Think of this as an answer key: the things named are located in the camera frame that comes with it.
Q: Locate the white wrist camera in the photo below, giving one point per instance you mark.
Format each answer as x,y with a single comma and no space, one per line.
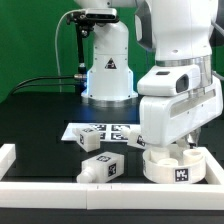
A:
169,81

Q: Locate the white U-shaped fence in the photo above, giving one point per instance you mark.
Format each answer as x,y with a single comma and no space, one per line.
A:
207,196

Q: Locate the white marker sheet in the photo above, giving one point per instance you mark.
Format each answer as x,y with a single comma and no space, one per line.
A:
108,132

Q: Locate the black camera stand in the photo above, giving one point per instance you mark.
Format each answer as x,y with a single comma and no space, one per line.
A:
85,20

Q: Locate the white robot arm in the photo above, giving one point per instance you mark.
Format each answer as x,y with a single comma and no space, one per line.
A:
174,29

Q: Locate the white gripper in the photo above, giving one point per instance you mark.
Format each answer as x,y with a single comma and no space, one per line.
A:
164,120

